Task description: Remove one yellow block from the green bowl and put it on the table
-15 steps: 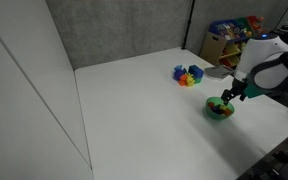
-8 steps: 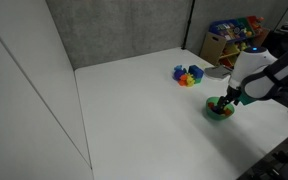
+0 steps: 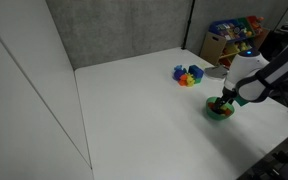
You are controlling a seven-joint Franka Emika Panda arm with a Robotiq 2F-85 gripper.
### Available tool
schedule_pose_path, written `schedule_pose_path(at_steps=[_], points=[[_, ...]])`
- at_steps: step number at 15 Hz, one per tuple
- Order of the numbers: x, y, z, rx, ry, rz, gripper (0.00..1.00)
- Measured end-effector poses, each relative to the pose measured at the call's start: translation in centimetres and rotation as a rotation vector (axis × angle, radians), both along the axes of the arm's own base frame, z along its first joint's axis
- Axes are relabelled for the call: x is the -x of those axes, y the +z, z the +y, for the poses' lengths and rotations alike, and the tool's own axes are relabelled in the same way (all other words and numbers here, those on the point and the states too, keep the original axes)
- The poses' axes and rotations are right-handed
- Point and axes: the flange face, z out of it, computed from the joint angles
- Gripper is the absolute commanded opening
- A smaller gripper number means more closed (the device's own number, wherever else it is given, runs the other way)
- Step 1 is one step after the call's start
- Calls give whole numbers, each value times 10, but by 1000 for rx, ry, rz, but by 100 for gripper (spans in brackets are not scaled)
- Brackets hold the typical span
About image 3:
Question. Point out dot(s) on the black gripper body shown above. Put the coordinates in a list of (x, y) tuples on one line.
[(227, 96)]

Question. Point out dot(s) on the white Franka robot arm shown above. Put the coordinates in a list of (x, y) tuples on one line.
[(270, 75)]

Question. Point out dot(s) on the small red block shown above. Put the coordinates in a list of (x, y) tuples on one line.
[(211, 106)]

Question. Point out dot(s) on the small orange block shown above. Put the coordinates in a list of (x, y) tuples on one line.
[(228, 112)]

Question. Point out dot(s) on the green bowl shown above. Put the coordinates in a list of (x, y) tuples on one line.
[(217, 115)]

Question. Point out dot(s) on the green toy box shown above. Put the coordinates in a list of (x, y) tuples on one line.
[(198, 80)]

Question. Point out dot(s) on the yellow toy piece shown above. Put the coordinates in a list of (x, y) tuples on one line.
[(190, 80)]

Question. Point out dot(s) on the blue toy box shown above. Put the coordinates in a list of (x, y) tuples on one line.
[(195, 71)]

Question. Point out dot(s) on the orange toy piece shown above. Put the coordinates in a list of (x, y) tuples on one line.
[(183, 80)]

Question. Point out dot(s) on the brown cardboard box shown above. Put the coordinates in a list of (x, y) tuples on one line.
[(212, 48)]

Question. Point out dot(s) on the purple toy ball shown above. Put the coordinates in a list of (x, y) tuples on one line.
[(178, 74)]

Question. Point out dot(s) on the light blue toy piece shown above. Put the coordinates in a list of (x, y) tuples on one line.
[(178, 68)]

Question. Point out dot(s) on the colourful toy storage shelf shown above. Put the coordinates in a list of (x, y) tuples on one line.
[(242, 33)]

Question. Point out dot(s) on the black tripod stand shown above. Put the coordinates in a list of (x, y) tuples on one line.
[(188, 23)]

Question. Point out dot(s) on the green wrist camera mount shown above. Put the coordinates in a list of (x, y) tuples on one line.
[(242, 100)]

